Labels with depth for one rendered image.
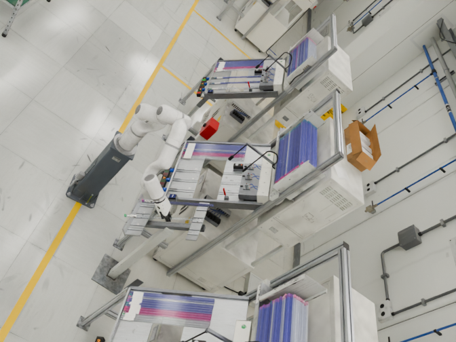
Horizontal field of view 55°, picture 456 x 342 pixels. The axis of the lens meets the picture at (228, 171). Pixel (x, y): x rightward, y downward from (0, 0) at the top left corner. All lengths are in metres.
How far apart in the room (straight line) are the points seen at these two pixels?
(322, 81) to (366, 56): 1.90
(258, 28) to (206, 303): 5.58
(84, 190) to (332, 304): 2.21
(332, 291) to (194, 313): 0.78
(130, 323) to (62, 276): 0.96
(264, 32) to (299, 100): 3.39
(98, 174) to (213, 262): 1.15
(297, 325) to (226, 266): 1.59
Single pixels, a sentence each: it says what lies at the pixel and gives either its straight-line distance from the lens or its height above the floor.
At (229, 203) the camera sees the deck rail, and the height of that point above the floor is 1.04.
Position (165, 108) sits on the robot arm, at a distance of 2.68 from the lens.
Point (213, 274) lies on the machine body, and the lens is 3.80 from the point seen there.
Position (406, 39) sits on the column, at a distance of 5.95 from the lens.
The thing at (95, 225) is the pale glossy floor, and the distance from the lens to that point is 3.73.
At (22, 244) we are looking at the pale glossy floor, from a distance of 3.44.
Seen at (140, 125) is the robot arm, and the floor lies 0.96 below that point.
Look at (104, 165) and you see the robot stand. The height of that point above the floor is 0.49.
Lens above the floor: 2.97
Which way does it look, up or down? 36 degrees down
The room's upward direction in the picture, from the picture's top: 51 degrees clockwise
